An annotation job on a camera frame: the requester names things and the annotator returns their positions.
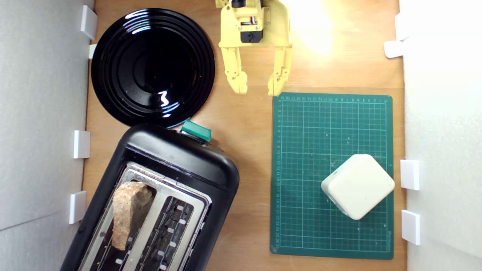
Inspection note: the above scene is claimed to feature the green cutting mat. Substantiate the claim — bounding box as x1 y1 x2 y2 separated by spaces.
270 92 394 260

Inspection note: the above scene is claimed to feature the brown bread slice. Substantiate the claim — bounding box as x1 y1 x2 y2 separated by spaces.
112 181 153 251

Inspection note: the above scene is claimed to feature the black two-slot toaster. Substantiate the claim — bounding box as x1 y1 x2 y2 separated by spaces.
60 122 240 271

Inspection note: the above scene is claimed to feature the white square block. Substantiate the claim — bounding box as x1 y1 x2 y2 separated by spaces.
320 154 395 221

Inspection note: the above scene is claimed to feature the black round plate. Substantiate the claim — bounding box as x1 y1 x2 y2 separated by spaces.
91 8 216 128

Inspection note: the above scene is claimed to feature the green toaster lever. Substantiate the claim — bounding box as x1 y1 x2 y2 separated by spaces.
181 119 212 143

